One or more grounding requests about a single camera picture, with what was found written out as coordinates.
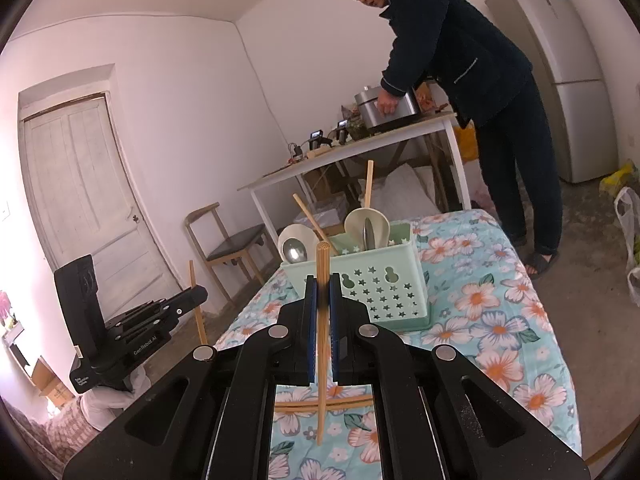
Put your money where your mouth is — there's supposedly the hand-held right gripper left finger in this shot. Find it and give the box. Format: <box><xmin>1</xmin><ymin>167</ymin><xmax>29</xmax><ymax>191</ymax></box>
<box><xmin>62</xmin><ymin>277</ymin><xmax>318</xmax><ymax>480</ymax></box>

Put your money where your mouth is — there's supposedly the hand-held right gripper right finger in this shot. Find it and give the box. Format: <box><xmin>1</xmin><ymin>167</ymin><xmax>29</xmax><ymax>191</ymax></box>
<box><xmin>329</xmin><ymin>274</ymin><xmax>592</xmax><ymax>480</ymax></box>

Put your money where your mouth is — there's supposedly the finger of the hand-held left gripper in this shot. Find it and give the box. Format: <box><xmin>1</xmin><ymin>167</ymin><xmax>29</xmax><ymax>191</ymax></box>
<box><xmin>120</xmin><ymin>286</ymin><xmax>209</xmax><ymax>334</ymax></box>

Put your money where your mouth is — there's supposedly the metal spoon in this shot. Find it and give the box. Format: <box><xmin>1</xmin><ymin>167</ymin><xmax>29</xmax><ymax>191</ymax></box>
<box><xmin>361</xmin><ymin>216</ymin><xmax>382</xmax><ymax>252</ymax></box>
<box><xmin>281</xmin><ymin>238</ymin><xmax>307</xmax><ymax>263</ymax></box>

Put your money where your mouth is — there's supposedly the green star-cut utensil holder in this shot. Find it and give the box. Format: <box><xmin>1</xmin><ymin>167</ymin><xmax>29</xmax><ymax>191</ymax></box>
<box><xmin>279</xmin><ymin>221</ymin><xmax>433</xmax><ymax>333</ymax></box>

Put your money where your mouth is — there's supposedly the white plastic spoon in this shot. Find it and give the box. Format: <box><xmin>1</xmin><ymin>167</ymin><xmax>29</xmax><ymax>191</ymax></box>
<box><xmin>344</xmin><ymin>207</ymin><xmax>393</xmax><ymax>252</ymax></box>
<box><xmin>277</xmin><ymin>224</ymin><xmax>321</xmax><ymax>264</ymax></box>

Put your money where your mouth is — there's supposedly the wooden chair black seat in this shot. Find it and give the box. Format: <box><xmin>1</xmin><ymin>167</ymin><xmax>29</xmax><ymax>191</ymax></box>
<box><xmin>185</xmin><ymin>202</ymin><xmax>268</xmax><ymax>309</ymax></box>

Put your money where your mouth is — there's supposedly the cardboard box with green print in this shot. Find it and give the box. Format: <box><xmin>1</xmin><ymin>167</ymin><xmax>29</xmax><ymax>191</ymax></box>
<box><xmin>30</xmin><ymin>355</ymin><xmax>76</xmax><ymax>406</ymax></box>

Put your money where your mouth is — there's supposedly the grey storage box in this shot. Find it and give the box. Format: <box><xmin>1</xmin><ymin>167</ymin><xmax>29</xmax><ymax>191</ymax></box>
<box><xmin>295</xmin><ymin>194</ymin><xmax>348</xmax><ymax>235</ymax></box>

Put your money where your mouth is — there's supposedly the white wooden door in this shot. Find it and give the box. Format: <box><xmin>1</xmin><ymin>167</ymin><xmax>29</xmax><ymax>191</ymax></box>
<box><xmin>19</xmin><ymin>91</ymin><xmax>183</xmax><ymax>321</ymax></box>

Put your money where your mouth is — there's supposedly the plaid cloth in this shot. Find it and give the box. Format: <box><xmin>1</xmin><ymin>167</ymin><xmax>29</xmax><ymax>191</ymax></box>
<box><xmin>7</xmin><ymin>397</ymin><xmax>83</xmax><ymax>478</ymax></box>

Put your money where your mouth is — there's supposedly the white sack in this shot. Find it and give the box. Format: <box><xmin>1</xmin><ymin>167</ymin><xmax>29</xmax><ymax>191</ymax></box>
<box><xmin>357</xmin><ymin>164</ymin><xmax>441</xmax><ymax>221</ymax></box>

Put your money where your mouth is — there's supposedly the floral blue blanket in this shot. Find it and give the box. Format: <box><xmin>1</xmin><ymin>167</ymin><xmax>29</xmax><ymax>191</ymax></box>
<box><xmin>214</xmin><ymin>208</ymin><xmax>583</xmax><ymax>480</ymax></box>

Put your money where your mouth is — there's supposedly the white table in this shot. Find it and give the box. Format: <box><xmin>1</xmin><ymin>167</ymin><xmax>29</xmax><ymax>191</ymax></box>
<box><xmin>237</xmin><ymin>111</ymin><xmax>473</xmax><ymax>241</ymax></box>

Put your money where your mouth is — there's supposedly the jar of greens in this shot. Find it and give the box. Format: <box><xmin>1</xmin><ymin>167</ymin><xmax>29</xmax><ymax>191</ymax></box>
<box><xmin>345</xmin><ymin>107</ymin><xmax>370</xmax><ymax>141</ymax></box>

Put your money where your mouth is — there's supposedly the silver rice cooker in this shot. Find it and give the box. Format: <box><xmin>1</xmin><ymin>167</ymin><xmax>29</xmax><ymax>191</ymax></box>
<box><xmin>354</xmin><ymin>85</ymin><xmax>422</xmax><ymax>130</ymax></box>

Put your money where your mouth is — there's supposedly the white plastic bag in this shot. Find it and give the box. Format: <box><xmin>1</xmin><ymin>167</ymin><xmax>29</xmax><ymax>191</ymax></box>
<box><xmin>614</xmin><ymin>187</ymin><xmax>640</xmax><ymax>307</ymax></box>

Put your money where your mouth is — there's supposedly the silver refrigerator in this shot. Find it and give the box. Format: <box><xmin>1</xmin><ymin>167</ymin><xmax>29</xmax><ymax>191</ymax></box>
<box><xmin>484</xmin><ymin>0</ymin><xmax>621</xmax><ymax>184</ymax></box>

